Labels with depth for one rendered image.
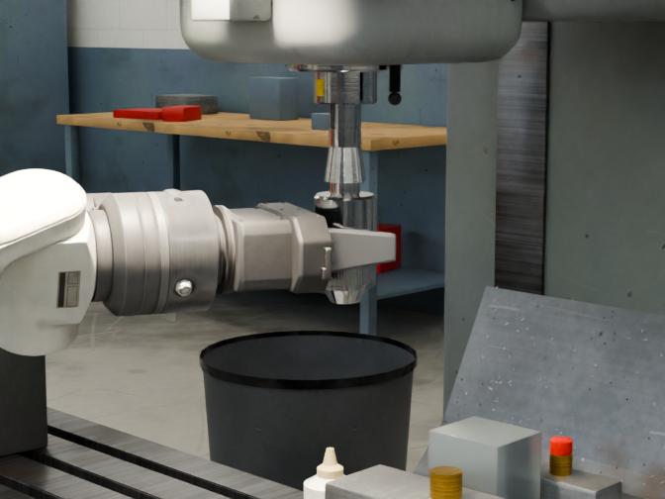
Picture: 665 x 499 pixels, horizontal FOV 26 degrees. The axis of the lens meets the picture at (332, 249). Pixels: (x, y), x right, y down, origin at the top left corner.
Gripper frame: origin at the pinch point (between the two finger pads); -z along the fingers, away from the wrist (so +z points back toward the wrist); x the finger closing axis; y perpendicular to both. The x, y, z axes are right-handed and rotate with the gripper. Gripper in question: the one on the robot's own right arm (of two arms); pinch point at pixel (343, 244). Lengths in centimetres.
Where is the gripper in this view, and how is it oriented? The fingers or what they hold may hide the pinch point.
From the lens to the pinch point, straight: 108.8
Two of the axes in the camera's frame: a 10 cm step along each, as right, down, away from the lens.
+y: 0.0, 9.9, 1.5
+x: -3.4, -1.5, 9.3
